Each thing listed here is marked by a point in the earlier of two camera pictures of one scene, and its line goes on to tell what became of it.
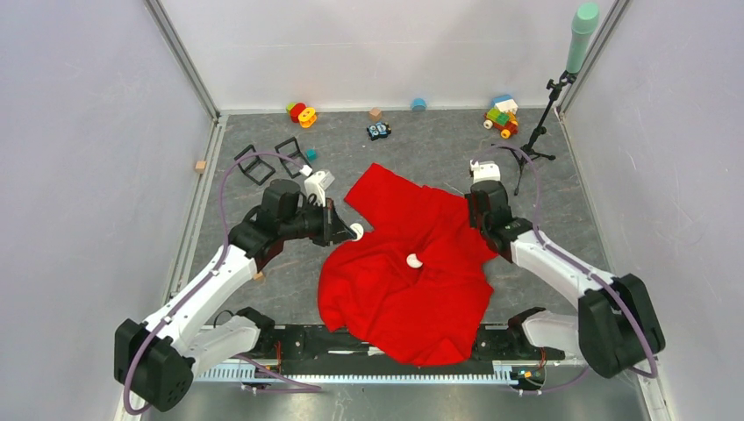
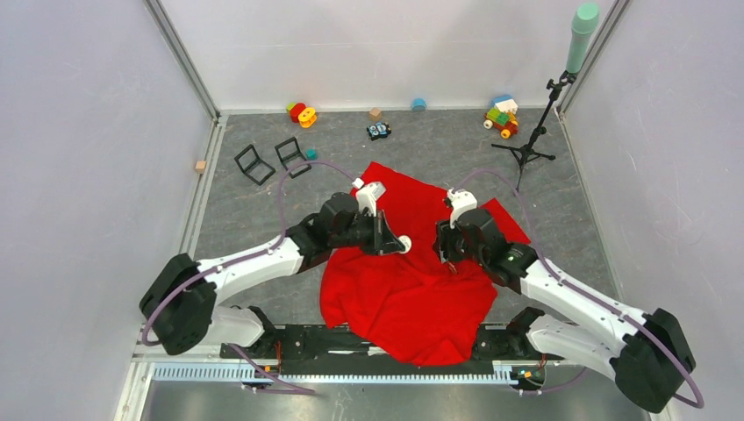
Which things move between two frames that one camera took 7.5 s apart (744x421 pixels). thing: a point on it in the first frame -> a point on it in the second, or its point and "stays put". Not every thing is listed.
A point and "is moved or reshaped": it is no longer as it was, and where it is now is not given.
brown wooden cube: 375,114 stays put
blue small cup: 418,104 stays put
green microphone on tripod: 584,21 stays put
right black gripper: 472,220 -> 442,243
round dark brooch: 359,231 is moved or reshaped
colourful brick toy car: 503,116 stays put
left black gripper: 333,229 -> 382,240
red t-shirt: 416,285 stays put
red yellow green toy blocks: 299,113 stays put
